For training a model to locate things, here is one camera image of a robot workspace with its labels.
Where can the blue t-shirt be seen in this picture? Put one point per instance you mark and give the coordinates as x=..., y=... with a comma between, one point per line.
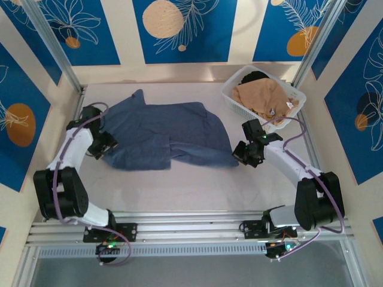
x=167, y=134

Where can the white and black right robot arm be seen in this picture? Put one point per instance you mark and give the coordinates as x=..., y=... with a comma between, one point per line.
x=278, y=155

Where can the white plastic basket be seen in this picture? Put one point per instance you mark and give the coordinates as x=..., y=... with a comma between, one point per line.
x=236, y=101

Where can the tan t-shirt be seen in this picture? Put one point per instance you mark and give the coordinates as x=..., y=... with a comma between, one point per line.
x=263, y=95

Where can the black t-shirt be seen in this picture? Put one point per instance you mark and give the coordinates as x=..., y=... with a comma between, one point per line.
x=252, y=77

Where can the right controller circuit board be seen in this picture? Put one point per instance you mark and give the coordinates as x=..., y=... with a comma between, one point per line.
x=282, y=248

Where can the controller circuit board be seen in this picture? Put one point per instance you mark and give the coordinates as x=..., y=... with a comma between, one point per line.
x=109, y=248
x=282, y=248

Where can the left controller circuit board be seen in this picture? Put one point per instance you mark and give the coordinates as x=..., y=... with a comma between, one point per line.
x=109, y=248

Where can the grey metal sheet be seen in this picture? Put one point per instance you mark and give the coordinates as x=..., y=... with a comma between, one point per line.
x=191, y=272

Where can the aluminium side rail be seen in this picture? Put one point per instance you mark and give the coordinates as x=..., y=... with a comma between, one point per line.
x=311, y=152
x=77, y=103

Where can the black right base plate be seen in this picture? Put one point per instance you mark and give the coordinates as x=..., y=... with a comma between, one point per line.
x=251, y=228

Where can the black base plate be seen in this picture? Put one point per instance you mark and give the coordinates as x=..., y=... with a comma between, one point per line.
x=128, y=231
x=251, y=228

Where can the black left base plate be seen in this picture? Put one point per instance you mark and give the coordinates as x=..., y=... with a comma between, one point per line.
x=128, y=231

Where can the blue floral wall panel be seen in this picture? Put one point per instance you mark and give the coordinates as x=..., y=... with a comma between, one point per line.
x=191, y=45
x=89, y=45
x=18, y=149
x=359, y=134
x=278, y=30

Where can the aluminium frame rail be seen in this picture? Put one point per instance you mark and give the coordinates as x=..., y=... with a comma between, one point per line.
x=191, y=227

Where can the aluminium frame post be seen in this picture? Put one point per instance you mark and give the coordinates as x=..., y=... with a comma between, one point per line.
x=57, y=51
x=317, y=45

